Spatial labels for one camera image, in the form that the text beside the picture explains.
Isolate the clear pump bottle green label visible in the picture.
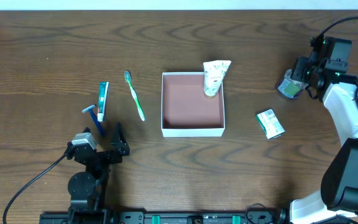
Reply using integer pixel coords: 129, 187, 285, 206
277, 69, 307, 99

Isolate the white lotion tube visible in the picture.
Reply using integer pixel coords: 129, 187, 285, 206
203, 60, 231, 98

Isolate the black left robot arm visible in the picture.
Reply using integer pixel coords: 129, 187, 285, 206
64, 123, 130, 220

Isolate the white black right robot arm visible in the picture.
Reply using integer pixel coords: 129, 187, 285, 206
289, 34, 358, 223

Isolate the blue disposable razor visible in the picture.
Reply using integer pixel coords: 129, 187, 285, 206
82, 105, 105, 137

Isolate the green white toothpaste tube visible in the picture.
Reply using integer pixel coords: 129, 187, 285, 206
97, 82, 109, 122

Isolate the green white soap package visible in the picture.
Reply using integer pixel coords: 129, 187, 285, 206
256, 109, 285, 139

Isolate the green white toothbrush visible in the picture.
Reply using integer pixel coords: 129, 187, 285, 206
124, 70, 145, 121

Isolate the white box with pink interior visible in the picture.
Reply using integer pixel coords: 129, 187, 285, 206
160, 72, 226, 138

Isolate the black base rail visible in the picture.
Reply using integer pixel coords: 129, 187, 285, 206
39, 208, 289, 224

